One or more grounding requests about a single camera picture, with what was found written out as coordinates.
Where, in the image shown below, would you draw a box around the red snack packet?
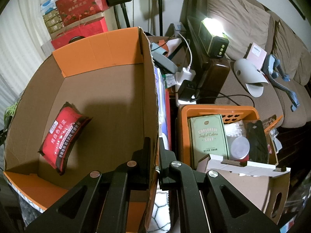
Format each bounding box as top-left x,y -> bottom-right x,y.
38,102 -> 92,175

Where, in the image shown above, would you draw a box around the orange cardboard box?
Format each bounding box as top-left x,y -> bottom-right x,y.
4,27 -> 159,232

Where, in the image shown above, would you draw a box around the green cable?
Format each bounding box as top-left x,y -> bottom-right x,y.
4,101 -> 19,127

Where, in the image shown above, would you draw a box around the brown cardboard carton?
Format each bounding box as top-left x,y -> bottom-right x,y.
196,128 -> 290,223

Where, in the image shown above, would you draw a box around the white round lid jar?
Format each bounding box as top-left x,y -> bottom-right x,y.
227,136 -> 250,160

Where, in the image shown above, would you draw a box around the black mesh item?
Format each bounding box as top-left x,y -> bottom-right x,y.
246,120 -> 269,163

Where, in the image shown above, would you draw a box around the orange plastic basket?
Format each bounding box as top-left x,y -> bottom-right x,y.
178,104 -> 259,169

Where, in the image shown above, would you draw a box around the white power adapter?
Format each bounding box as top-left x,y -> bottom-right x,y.
175,33 -> 196,92

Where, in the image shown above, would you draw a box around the blue hand tool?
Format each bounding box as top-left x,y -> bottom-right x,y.
262,54 -> 301,112

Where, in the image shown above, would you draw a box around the pink card box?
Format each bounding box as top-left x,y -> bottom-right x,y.
246,42 -> 267,70

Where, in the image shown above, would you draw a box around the bright portable lamp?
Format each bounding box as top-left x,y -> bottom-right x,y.
198,17 -> 229,58

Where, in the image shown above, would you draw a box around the red collection gift bag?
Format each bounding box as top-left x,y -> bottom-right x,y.
51,17 -> 108,50

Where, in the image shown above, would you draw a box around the brown sofa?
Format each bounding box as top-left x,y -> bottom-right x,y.
187,0 -> 310,128

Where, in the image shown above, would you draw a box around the white curtain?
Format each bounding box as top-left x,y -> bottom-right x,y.
1,0 -> 50,107

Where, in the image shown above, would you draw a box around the stacked olive boxes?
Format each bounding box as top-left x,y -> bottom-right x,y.
43,9 -> 63,34

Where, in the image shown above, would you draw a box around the blue tissue pack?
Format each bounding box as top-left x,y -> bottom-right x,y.
40,0 -> 56,15

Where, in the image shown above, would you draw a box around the red floral gift box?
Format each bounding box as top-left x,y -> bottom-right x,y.
56,0 -> 109,26

